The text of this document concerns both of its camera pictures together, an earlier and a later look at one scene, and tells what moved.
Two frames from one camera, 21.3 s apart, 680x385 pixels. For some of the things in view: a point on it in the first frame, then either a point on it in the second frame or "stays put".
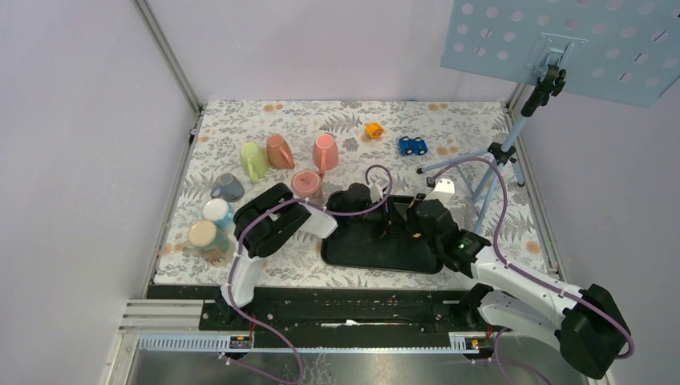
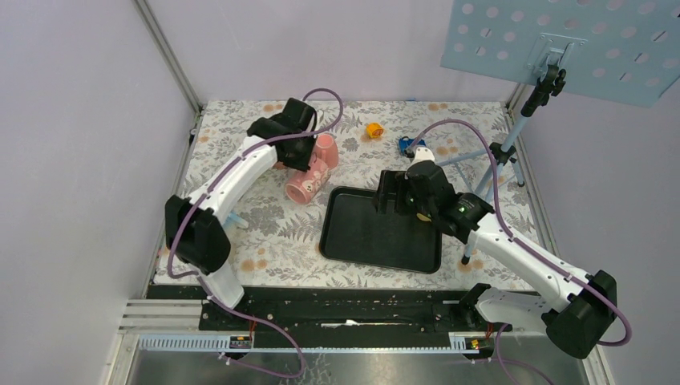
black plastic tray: x=386 y=245 stays put
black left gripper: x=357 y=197 to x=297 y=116
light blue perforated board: x=625 y=50 stays put
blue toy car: x=408 y=146 stays put
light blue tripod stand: x=503 y=151 stays put
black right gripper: x=411 y=215 to x=392 y=182
